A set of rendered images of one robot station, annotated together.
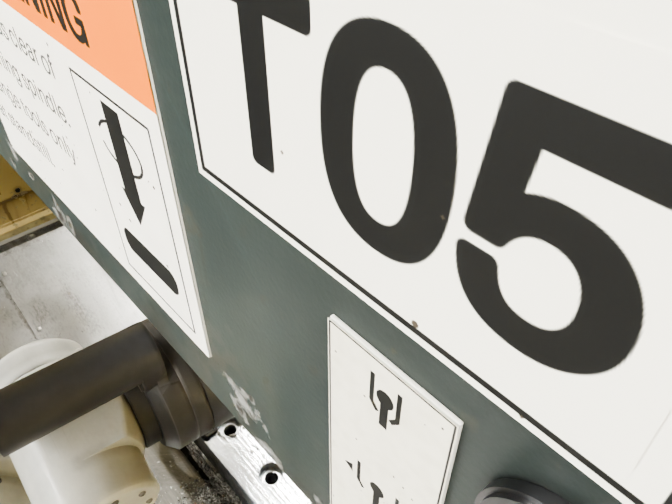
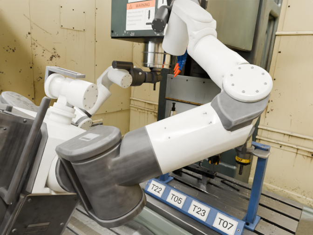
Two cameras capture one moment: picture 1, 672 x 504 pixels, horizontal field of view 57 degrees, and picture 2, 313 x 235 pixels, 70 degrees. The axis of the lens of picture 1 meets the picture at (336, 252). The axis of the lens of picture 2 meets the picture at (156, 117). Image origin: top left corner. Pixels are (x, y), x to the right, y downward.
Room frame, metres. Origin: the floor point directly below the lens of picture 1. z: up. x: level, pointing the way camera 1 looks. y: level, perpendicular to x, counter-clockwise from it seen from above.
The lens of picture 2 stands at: (-0.81, 0.16, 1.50)
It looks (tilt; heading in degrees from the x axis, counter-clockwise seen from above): 14 degrees down; 350
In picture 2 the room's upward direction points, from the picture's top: 4 degrees clockwise
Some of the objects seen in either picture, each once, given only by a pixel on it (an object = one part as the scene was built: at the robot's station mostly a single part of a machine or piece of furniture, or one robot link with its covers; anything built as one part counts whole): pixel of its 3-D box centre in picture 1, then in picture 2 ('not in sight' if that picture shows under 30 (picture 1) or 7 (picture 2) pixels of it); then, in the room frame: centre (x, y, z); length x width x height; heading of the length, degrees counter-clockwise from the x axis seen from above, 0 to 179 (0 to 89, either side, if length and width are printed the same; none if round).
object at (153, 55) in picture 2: not in sight; (156, 55); (0.36, -0.02, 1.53); 0.16 x 0.16 x 0.12
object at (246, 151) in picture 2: not in sight; (244, 148); (-0.10, -0.30, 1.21); 0.06 x 0.06 x 0.03
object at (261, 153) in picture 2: not in sight; (260, 153); (-0.15, -0.34, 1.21); 0.07 x 0.05 x 0.01; 132
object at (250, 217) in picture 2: not in sight; (256, 189); (-0.11, -0.38, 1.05); 0.10 x 0.05 x 0.30; 132
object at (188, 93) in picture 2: not in sight; (193, 114); (0.66, -0.35, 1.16); 0.48 x 0.05 x 0.51; 42
